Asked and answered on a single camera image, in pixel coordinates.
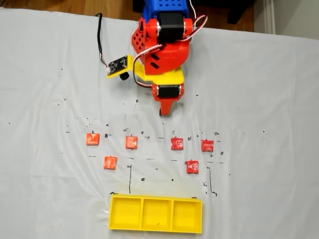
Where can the red cherry candy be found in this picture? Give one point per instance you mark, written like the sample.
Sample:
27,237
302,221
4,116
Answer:
192,167
177,144
207,146

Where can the orange candy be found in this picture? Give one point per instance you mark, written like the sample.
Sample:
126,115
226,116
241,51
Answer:
110,163
92,140
131,142

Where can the yellow three-compartment box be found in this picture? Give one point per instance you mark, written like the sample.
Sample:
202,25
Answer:
157,214

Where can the dark furniture leg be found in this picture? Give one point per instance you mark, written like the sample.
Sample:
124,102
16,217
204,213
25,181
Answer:
236,12

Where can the white door trim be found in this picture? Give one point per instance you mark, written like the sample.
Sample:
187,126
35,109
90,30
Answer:
269,15

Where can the white plastic table cover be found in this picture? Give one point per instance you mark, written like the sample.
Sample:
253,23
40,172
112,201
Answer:
37,99

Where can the camera board on yellow mount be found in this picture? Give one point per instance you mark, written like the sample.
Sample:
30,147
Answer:
117,65

